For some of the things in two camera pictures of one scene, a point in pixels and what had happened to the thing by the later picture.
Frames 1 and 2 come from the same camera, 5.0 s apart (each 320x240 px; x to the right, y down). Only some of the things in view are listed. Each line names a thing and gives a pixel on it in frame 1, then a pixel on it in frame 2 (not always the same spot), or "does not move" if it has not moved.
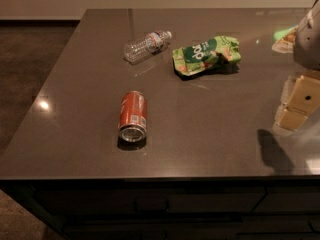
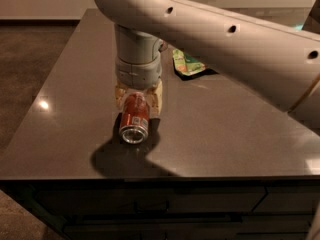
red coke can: (132, 124) does not move
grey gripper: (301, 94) → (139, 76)
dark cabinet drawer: (148, 201) does not move
